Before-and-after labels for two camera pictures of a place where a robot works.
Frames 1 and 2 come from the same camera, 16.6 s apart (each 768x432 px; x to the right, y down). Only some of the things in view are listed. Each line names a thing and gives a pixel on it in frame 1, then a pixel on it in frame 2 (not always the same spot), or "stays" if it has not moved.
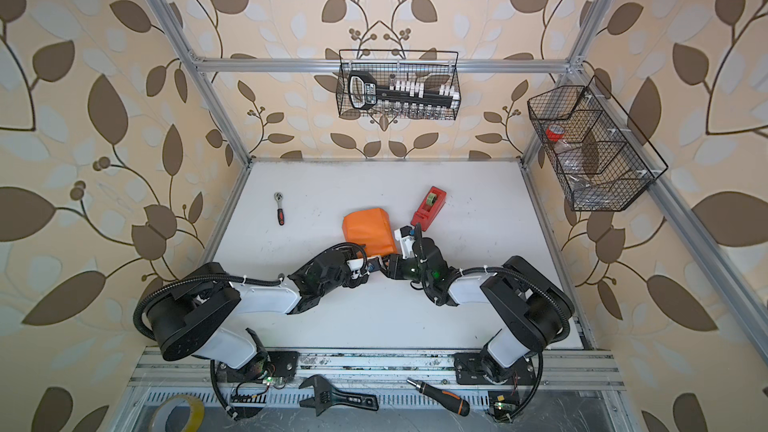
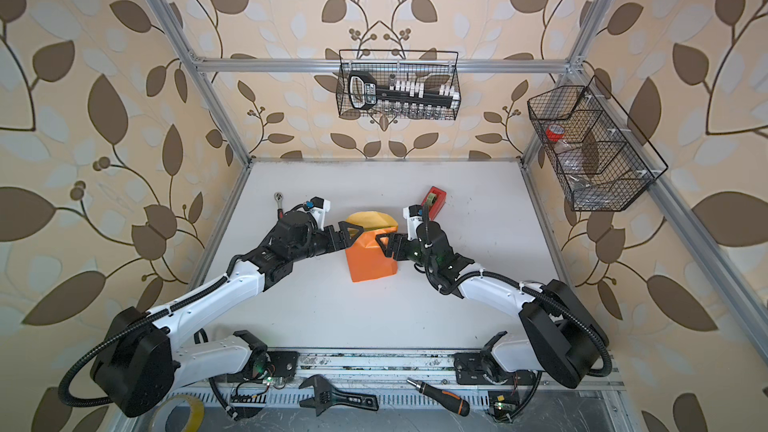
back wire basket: x=440 y=67 stays
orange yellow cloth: x=371 y=227 stays
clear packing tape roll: x=159 y=418 stays
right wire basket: x=601 y=162 stays
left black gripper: x=349 y=252 → x=343 y=236
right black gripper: x=394 y=266 → x=402 y=239
